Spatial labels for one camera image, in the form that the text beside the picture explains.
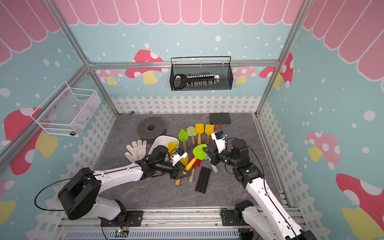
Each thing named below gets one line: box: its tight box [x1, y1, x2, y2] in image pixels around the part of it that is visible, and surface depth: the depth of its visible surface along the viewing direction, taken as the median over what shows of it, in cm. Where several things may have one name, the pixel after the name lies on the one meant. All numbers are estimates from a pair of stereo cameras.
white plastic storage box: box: [147, 135, 180, 156], surface depth 101 cm
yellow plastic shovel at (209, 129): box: [204, 124, 215, 146], surface depth 111 cm
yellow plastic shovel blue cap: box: [195, 123, 205, 145], surface depth 111 cm
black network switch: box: [209, 112, 231, 125], surface depth 121 cm
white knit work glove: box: [124, 140, 147, 163], surface depth 101 cm
